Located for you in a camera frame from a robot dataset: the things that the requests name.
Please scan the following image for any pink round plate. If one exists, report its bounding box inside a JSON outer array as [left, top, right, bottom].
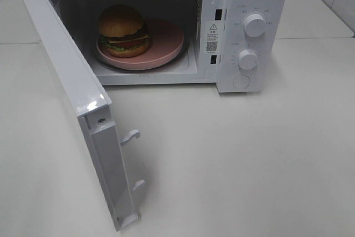
[[96, 18, 185, 70]]

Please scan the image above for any round white door button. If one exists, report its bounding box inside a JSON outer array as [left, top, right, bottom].
[[233, 75, 250, 91]]

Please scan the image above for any burger with sesame-free bun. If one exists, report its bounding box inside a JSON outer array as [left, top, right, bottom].
[[98, 4, 150, 58]]

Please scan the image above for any white microwave door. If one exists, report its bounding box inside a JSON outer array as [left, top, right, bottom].
[[23, 0, 145, 231]]

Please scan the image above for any glass microwave turntable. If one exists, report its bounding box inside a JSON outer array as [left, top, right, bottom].
[[88, 40, 196, 75]]

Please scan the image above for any lower white control knob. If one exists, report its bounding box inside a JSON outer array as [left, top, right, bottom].
[[237, 49, 258, 70]]

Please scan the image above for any white control knob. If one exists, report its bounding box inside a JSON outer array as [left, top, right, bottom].
[[237, 49, 258, 70], [241, 11, 267, 38]]

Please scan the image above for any white microwave oven body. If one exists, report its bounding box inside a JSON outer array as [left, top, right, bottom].
[[50, 0, 285, 93]]

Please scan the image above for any upper white control knob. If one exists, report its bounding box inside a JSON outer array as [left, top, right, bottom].
[[241, 11, 267, 38]]

